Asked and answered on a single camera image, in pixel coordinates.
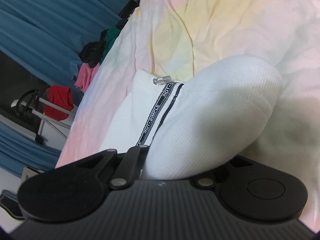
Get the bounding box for blue curtain right panel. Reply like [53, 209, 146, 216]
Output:
[0, 0, 158, 81]

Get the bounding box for blue curtain left panel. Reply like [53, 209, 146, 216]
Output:
[0, 123, 61, 178]

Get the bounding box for green garment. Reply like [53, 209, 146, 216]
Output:
[99, 19, 127, 64]

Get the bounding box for blue curtain panel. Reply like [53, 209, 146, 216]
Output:
[0, 123, 61, 178]
[0, 0, 158, 81]

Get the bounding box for black garment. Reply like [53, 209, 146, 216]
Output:
[79, 29, 108, 68]

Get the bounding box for white knit zip jacket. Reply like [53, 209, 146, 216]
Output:
[100, 55, 282, 180]

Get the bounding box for dark window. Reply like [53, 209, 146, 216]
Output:
[0, 51, 50, 120]

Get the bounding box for white folding chair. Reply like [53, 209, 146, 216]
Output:
[1, 167, 45, 221]

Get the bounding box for red garment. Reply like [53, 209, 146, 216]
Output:
[43, 85, 74, 121]

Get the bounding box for pastel tie-dye bed sheet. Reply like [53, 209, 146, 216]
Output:
[57, 0, 319, 231]

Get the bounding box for pink garment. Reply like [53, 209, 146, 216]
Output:
[75, 63, 100, 93]

